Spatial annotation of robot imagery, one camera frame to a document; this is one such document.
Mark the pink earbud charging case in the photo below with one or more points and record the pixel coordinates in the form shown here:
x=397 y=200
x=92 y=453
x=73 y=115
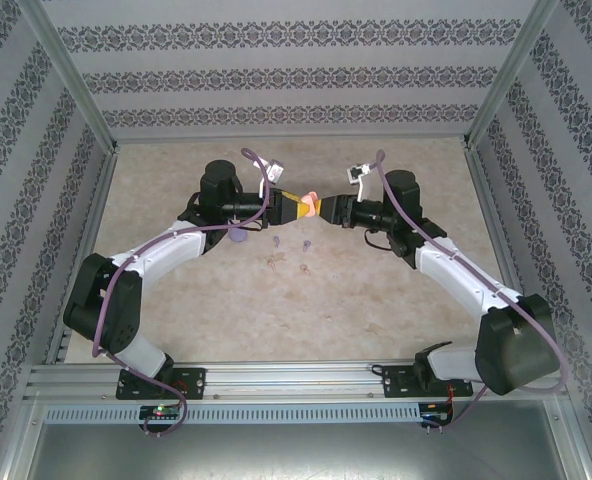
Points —
x=308 y=200

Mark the purple earbud charging case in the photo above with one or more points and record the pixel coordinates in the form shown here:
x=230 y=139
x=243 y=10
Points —
x=238 y=237

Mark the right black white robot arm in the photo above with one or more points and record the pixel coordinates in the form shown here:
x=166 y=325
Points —
x=456 y=280

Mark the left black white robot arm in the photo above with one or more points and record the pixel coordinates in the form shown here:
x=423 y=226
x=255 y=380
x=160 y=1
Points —
x=161 y=250

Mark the right green circuit board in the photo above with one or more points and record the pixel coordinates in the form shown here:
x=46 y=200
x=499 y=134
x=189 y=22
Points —
x=433 y=417

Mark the green circuit board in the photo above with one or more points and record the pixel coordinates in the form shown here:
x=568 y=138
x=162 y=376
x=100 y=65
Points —
x=433 y=417
x=158 y=412

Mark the left green circuit board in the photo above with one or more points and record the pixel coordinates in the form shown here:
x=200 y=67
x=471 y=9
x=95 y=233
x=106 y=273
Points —
x=158 y=412

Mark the grey metal sheet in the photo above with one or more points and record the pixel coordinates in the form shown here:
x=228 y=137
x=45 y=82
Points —
x=296 y=455

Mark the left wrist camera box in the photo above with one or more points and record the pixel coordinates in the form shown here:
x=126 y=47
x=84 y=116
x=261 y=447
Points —
x=274 y=171

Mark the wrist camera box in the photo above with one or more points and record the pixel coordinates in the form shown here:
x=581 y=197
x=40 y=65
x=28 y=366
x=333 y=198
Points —
x=358 y=175
x=274 y=171

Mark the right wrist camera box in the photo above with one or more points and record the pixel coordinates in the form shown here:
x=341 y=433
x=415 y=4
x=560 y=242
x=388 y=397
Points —
x=358 y=175

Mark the aluminium side rail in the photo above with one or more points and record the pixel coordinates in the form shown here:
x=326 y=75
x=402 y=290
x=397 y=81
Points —
x=97 y=200
x=487 y=200

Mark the aluminium frame post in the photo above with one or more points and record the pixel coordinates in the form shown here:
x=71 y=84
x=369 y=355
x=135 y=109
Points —
x=68 y=75
x=510 y=75

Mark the aluminium mounting rail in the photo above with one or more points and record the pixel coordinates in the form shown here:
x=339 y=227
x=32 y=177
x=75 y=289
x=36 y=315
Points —
x=286 y=380

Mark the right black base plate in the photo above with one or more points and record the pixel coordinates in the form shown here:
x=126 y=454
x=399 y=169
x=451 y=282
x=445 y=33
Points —
x=396 y=382

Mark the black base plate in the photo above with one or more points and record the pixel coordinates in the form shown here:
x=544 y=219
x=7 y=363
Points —
x=193 y=382
x=396 y=382

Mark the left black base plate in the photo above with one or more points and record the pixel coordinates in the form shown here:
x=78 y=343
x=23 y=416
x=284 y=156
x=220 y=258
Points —
x=193 y=382

